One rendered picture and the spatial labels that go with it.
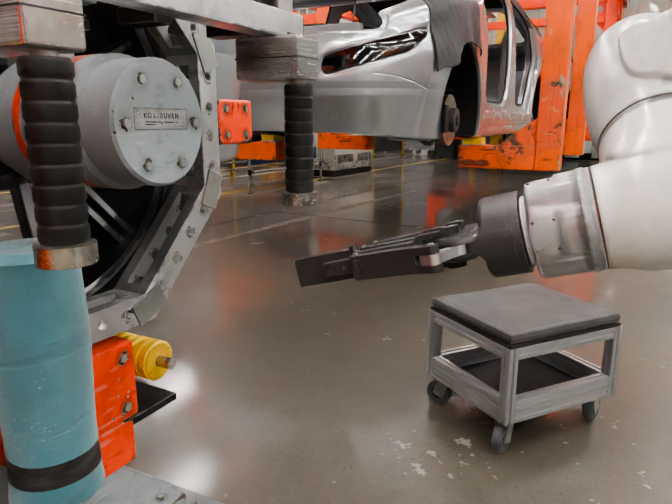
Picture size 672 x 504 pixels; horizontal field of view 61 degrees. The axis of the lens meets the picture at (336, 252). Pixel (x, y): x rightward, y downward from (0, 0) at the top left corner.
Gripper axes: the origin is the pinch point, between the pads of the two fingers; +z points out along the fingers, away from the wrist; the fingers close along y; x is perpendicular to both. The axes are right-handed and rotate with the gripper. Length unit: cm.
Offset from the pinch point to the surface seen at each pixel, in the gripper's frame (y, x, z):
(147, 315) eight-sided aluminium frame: -5.4, 3.0, 31.5
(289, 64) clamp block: -8.8, -22.9, 2.8
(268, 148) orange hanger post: -370, -48, 209
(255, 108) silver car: -234, -59, 135
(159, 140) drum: 5.7, -16.9, 12.3
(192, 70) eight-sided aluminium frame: -19.1, -29.2, 23.0
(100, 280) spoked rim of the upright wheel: -6.2, -3.0, 39.0
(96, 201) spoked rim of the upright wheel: -8.6, -14.1, 37.8
